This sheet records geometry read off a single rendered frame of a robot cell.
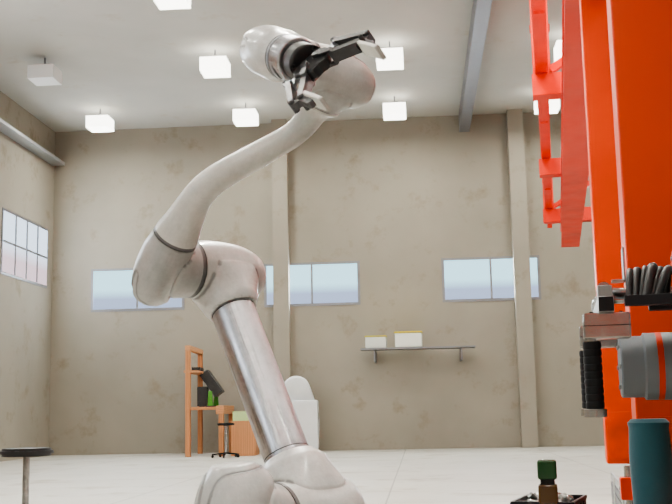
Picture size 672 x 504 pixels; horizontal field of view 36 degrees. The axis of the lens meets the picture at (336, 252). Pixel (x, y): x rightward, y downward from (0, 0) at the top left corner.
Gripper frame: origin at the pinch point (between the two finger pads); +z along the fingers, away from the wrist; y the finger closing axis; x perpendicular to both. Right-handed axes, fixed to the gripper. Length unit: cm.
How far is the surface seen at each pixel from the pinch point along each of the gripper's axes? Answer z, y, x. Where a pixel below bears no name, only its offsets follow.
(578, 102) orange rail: -433, -275, -350
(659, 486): 21, 1, -110
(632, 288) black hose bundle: 20, -17, -64
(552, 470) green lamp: 12, 16, -92
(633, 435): 12, -3, -103
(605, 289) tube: 16, -13, -63
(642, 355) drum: 17, -12, -83
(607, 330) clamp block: 19, -8, -68
